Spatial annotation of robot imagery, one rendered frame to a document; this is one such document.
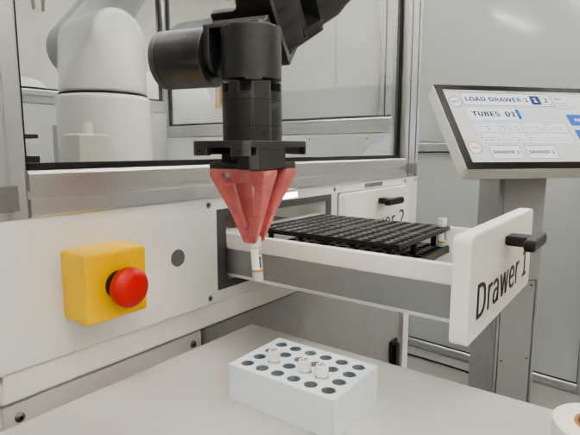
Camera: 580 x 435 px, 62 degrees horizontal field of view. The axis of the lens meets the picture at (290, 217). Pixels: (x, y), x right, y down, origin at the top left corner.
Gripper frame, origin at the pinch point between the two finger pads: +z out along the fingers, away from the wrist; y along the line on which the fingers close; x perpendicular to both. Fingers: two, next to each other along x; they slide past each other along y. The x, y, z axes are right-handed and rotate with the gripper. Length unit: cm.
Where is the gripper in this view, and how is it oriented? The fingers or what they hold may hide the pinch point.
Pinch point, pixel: (253, 233)
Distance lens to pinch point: 48.2
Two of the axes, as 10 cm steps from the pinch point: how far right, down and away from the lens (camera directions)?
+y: -5.3, 1.3, -8.4
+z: 0.0, 9.9, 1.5
